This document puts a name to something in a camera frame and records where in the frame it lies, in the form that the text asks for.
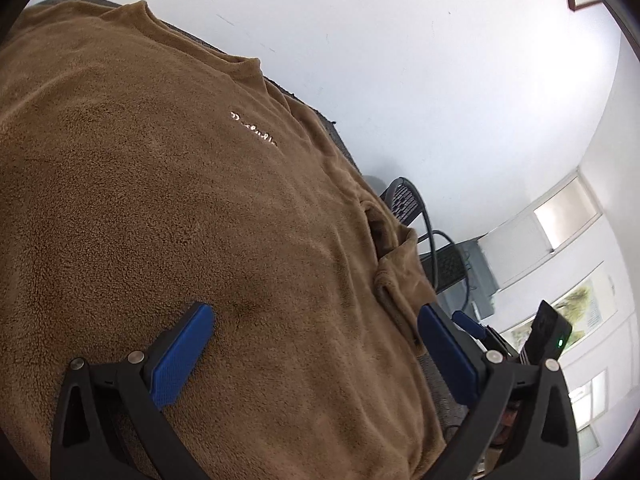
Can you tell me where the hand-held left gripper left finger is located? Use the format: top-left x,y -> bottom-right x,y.
50,302 -> 216,480

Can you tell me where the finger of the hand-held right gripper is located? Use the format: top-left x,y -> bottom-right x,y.
451,310 -> 487,342

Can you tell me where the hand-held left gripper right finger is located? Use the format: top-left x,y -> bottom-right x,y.
417,303 -> 581,480

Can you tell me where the brown fleece sweater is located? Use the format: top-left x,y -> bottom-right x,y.
0,0 -> 448,480

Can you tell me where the grey box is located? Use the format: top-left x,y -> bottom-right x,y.
460,237 -> 501,318

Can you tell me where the white framed window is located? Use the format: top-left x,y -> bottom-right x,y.
533,176 -> 602,253

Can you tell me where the dark dotted tablecloth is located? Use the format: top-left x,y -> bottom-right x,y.
22,0 -> 473,480

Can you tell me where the wall poster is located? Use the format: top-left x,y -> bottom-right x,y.
500,275 -> 618,351

